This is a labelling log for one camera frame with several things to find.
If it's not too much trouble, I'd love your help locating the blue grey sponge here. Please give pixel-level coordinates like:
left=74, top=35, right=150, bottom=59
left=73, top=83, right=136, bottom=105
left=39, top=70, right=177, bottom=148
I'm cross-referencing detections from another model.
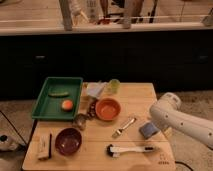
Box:
left=139, top=122, right=159, bottom=139

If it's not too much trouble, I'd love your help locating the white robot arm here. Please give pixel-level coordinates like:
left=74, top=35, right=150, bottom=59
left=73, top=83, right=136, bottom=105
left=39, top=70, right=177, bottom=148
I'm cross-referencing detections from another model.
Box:
left=149, top=92, right=213, bottom=150

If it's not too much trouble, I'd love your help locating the orange red bowl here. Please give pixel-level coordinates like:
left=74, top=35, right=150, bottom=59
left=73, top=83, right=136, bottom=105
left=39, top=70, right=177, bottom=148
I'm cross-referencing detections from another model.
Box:
left=95, top=98, right=121, bottom=121

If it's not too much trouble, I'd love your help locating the dark maroon bowl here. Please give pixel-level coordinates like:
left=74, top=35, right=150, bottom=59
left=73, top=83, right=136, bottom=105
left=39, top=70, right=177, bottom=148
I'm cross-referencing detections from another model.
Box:
left=55, top=128, right=82, bottom=156

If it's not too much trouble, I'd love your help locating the light green plastic cup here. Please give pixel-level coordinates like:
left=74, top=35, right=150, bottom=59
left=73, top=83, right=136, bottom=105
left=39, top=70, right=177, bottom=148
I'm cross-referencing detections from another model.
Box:
left=109, top=79, right=120, bottom=94

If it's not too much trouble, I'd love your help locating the white folded cloth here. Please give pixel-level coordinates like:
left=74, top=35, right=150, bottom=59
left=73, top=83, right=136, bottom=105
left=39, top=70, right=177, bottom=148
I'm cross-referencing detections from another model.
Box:
left=86, top=83, right=106, bottom=99

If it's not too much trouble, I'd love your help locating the dark brown grape bunch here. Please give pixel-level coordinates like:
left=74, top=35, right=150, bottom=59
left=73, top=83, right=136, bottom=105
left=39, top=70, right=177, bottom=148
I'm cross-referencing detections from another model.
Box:
left=87, top=101, right=96, bottom=118

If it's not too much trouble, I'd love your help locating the small metal cup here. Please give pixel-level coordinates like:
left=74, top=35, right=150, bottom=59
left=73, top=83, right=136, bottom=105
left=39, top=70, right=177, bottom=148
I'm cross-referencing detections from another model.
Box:
left=73, top=114, right=86, bottom=130

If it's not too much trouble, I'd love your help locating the orange peach toy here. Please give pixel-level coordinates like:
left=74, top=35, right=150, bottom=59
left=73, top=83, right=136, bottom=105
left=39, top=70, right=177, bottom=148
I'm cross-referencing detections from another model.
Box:
left=61, top=100, right=73, bottom=111

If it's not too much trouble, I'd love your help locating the wooden table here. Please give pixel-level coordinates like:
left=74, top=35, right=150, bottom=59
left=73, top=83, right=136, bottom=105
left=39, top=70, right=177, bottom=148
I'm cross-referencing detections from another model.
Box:
left=22, top=83, right=176, bottom=171

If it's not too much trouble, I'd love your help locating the green cucumber toy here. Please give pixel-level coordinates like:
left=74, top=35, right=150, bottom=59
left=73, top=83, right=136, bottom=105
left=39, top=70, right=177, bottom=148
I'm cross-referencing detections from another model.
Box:
left=48, top=92, right=69, bottom=98

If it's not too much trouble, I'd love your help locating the green plastic tray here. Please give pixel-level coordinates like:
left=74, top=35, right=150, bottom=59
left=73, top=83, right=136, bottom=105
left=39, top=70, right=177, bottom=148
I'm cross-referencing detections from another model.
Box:
left=32, top=77, right=83, bottom=121

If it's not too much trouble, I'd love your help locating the white black dish brush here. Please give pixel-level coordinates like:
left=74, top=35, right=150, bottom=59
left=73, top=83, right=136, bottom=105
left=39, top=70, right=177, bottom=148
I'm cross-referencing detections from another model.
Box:
left=106, top=144, right=155, bottom=157

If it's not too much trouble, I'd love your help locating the wooden block with black strip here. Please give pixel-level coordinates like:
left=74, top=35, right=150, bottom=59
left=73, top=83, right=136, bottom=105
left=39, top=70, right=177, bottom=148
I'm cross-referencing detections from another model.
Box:
left=37, top=134, right=52, bottom=160

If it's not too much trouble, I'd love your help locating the grey device on floor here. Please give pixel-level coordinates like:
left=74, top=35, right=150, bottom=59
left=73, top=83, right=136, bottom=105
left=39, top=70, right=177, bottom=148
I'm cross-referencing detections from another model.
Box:
left=0, top=135, right=25, bottom=152

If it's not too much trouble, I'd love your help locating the black cable left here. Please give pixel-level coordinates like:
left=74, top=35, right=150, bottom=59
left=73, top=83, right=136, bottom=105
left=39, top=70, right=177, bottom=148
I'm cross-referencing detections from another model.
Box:
left=0, top=109, right=28, bottom=146

